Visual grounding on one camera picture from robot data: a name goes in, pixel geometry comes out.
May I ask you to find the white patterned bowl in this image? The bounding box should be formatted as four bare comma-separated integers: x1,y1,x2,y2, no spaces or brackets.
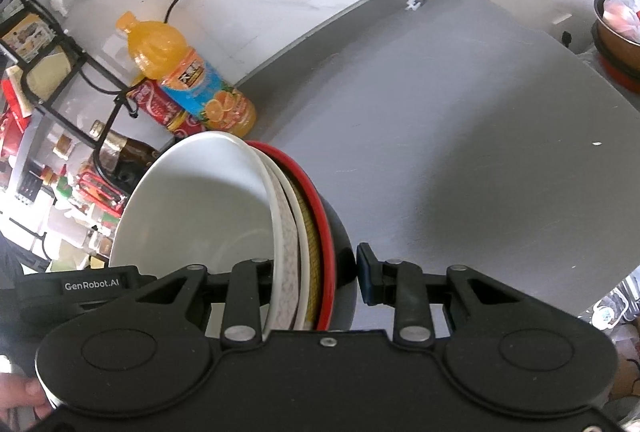
256,150,310,334

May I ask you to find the white top bowl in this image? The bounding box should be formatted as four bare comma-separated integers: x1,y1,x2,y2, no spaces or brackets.
108,130,279,332

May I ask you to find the red cola bottle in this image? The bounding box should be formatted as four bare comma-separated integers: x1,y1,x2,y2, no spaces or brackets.
127,76,206,140

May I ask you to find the white wall hook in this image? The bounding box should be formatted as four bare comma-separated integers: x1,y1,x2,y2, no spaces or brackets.
50,0,68,17

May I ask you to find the black wire shelf rack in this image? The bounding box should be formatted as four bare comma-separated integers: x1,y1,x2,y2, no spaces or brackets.
1,0,139,197

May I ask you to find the person's left hand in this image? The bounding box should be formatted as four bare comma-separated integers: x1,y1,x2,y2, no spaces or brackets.
0,374,52,422

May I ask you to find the yellow sponge on rack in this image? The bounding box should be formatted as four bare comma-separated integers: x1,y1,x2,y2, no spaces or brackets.
26,52,72,100

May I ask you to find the brown pot with bag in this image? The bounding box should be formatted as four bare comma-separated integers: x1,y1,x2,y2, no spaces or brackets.
591,0,640,94

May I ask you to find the red rimmed black bowl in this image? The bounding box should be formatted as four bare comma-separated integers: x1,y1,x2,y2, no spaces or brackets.
248,140,357,331

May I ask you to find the orange juice bottle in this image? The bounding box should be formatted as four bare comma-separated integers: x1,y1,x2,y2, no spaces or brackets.
116,12,257,137

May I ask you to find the soy sauce bottle red cap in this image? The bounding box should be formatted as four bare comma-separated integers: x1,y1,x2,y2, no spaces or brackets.
77,170,127,218

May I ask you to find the dark glass gold-cap bottle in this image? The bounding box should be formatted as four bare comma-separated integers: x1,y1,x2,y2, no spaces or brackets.
89,120,160,194

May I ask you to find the white clip on counter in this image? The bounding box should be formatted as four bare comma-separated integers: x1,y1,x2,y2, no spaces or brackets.
406,0,423,10

